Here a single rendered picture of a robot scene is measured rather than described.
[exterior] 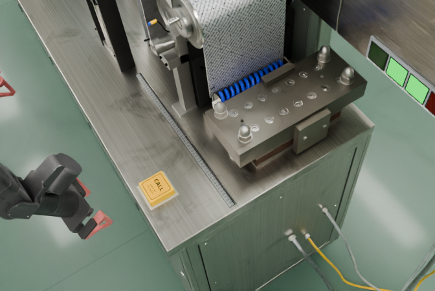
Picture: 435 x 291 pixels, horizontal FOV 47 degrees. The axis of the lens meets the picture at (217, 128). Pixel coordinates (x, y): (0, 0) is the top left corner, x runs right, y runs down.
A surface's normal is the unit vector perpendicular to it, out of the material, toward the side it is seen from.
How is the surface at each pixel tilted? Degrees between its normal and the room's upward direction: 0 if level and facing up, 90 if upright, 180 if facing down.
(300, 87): 0
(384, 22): 90
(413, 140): 0
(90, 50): 0
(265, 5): 90
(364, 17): 90
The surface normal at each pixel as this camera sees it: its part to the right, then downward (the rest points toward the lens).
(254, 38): 0.53, 0.67
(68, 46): -0.07, -0.57
